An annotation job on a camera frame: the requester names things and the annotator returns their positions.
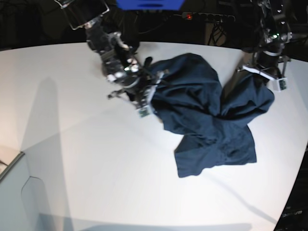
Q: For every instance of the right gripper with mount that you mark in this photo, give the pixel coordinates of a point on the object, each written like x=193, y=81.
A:
x=138, y=89

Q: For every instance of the blue plastic bin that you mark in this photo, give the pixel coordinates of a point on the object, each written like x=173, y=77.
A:
x=172, y=5

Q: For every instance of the black power strip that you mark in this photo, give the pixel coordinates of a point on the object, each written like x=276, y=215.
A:
x=208, y=17

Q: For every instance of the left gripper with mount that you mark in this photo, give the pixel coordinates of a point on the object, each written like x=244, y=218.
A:
x=270, y=66

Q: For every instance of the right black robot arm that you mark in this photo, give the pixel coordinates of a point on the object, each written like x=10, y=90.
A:
x=120, y=65

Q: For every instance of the dark blue t-shirt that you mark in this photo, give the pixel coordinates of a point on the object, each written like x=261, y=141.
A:
x=190, y=102

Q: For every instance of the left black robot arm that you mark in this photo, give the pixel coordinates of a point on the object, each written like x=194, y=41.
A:
x=277, y=28

